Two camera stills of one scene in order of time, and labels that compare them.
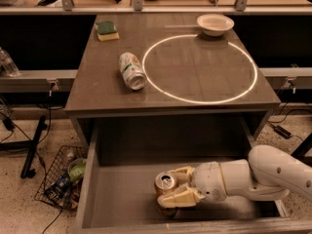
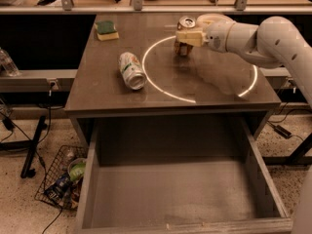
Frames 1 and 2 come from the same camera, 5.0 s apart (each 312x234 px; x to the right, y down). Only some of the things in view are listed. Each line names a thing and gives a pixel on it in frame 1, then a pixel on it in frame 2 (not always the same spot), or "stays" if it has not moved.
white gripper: [207, 179] → [216, 36]
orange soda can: [164, 183] → [185, 23]
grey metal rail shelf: [39, 81] stays
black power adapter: [284, 133] stays
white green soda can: [133, 71] stays
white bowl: [214, 24] stays
